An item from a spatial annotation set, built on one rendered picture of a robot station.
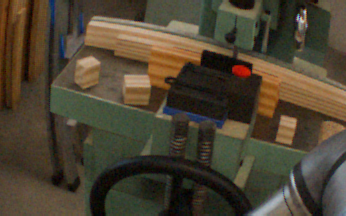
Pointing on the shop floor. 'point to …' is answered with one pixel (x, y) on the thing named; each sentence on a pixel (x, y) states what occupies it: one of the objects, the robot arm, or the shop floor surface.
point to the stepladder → (62, 48)
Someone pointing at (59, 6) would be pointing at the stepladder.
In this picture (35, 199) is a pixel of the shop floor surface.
